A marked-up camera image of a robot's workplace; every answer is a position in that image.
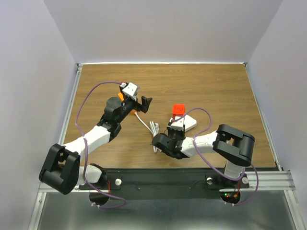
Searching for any white triangular power strip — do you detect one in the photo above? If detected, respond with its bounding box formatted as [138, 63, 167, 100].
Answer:
[183, 115, 197, 131]

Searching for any red cube socket adapter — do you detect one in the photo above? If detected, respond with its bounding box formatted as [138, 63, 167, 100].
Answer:
[172, 104, 185, 117]

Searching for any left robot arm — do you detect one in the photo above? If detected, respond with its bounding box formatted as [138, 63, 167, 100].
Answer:
[39, 96, 152, 195]

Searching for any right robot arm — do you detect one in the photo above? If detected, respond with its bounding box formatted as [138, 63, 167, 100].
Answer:
[152, 124, 255, 187]

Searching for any orange power strip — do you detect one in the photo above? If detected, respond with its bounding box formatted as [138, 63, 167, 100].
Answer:
[118, 92, 136, 115]

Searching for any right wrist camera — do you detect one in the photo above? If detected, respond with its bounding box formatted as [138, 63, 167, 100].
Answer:
[168, 116, 185, 131]

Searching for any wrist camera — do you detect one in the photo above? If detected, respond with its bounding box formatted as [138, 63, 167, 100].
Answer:
[120, 82, 139, 101]
[168, 116, 185, 131]

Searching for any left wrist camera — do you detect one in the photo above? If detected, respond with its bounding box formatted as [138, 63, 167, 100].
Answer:
[120, 82, 139, 101]

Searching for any white power strip cord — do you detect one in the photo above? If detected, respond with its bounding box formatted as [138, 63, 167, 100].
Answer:
[134, 112, 161, 154]

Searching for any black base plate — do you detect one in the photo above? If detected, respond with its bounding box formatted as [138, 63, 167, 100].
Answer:
[79, 168, 250, 201]

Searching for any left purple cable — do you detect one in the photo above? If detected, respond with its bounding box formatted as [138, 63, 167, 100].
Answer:
[75, 81, 127, 209]

